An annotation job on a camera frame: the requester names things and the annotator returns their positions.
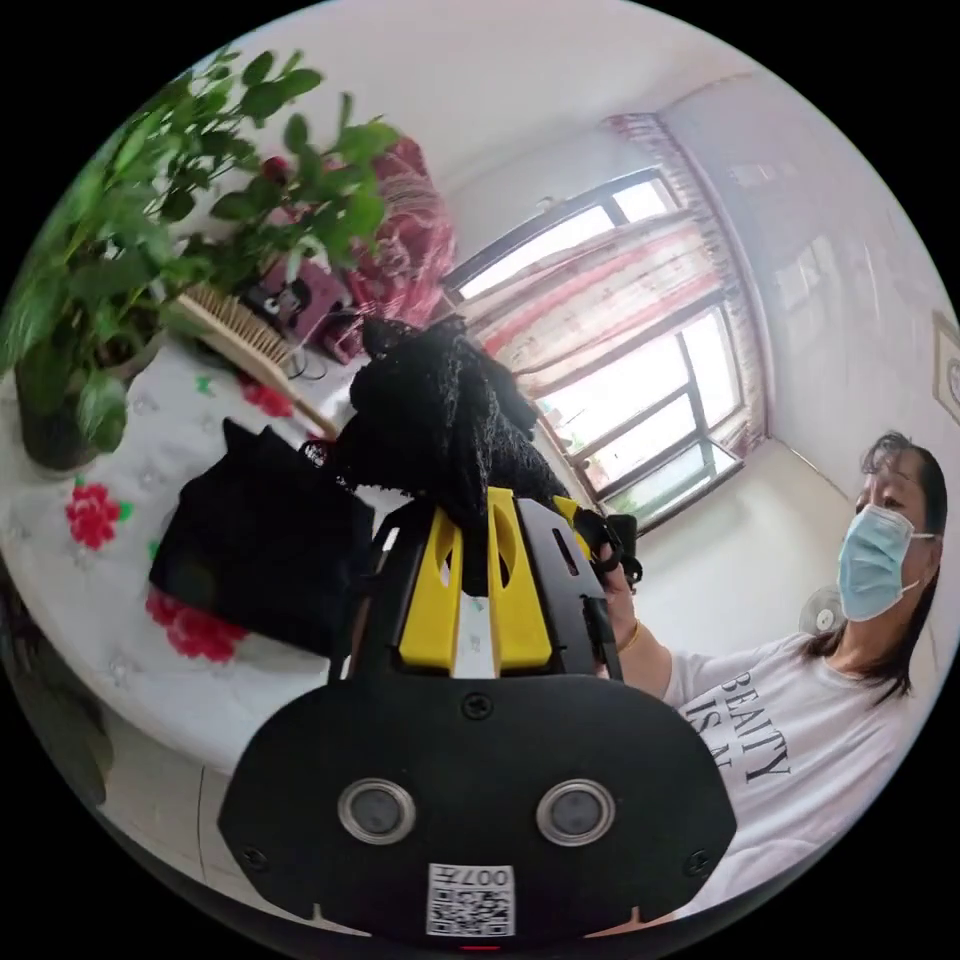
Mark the window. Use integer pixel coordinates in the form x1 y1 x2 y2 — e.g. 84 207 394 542
440 167 768 528

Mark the red patterned rolled quilt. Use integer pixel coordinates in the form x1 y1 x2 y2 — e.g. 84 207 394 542
343 137 460 331

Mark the pink striped curtain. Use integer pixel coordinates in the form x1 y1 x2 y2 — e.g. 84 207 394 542
463 112 755 391

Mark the person's body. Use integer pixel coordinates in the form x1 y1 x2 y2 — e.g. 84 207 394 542
659 431 952 925

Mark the person's right hand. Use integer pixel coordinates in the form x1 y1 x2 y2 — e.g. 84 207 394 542
599 560 643 655

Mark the wooden brush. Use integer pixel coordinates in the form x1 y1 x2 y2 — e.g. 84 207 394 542
176 284 340 441

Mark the framed wall picture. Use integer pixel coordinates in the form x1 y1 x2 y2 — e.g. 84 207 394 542
929 308 960 429

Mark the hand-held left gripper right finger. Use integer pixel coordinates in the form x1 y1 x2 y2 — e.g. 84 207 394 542
486 486 554 671

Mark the folded black garment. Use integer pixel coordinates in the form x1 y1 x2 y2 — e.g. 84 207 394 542
148 418 376 655

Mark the white fan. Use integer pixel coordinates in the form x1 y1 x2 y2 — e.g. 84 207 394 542
796 584 847 652

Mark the black dress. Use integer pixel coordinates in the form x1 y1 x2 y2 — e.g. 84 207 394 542
329 314 560 598

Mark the person's right forearm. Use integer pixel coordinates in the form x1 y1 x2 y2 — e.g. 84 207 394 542
619 619 678 705

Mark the green potted plant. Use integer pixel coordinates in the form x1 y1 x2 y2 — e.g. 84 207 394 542
0 48 400 475

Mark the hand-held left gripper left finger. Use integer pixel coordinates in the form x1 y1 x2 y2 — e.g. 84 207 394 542
398 517 464 670

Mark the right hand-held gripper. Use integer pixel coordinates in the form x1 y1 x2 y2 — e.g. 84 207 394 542
553 494 645 594

